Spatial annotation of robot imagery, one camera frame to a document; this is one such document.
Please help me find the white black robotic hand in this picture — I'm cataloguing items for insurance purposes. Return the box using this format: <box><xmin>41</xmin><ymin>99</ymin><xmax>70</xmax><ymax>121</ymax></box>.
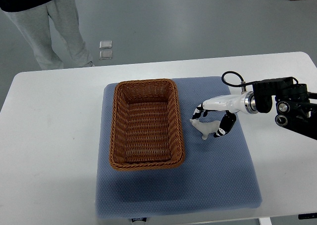
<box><xmin>191</xmin><ymin>91</ymin><xmax>258</xmax><ymax>138</ymax></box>

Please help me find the white bear figurine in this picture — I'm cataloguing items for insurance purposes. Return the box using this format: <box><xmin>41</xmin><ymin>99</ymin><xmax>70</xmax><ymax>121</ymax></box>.
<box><xmin>189</xmin><ymin>119</ymin><xmax>220</xmax><ymax>140</ymax></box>

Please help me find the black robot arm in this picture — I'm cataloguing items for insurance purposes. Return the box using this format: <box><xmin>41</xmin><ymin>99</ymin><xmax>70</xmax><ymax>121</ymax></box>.
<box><xmin>221</xmin><ymin>71</ymin><xmax>317</xmax><ymax>139</ymax></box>

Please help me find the brown wicker basket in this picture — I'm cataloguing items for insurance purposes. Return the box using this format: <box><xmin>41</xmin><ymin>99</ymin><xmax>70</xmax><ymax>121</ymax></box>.
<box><xmin>109</xmin><ymin>79</ymin><xmax>185</xmax><ymax>171</ymax></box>

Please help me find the blue quilted mat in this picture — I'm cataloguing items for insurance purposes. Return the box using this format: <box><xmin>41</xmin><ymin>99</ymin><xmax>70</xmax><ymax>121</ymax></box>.
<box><xmin>95</xmin><ymin>76</ymin><xmax>262</xmax><ymax>220</ymax></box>

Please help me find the black table control panel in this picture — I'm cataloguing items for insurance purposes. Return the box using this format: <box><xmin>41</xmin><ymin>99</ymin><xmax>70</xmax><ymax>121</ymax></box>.
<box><xmin>298</xmin><ymin>213</ymin><xmax>317</xmax><ymax>220</ymax></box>

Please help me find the lower metal floor plate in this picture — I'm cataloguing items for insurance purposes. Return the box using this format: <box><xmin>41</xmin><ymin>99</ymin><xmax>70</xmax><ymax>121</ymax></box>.
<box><xmin>99</xmin><ymin>49</ymin><xmax>112</xmax><ymax>60</ymax></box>

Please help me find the metal floor plate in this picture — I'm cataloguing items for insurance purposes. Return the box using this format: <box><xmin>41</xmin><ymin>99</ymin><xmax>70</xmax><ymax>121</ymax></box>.
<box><xmin>99</xmin><ymin>49</ymin><xmax>112</xmax><ymax>60</ymax></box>
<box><xmin>99</xmin><ymin>40</ymin><xmax>112</xmax><ymax>49</ymax></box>

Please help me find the upper metal floor plate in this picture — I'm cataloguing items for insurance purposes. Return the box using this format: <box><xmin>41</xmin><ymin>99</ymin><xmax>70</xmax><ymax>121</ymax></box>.
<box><xmin>99</xmin><ymin>40</ymin><xmax>112</xmax><ymax>49</ymax></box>

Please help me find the black label tag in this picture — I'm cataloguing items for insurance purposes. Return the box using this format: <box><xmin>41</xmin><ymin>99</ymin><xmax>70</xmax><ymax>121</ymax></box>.
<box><xmin>131</xmin><ymin>218</ymin><xmax>147</xmax><ymax>223</ymax></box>

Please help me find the person in grey trousers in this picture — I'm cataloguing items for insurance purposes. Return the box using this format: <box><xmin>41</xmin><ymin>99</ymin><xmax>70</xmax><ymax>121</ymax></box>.
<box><xmin>0</xmin><ymin>0</ymin><xmax>94</xmax><ymax>70</ymax></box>

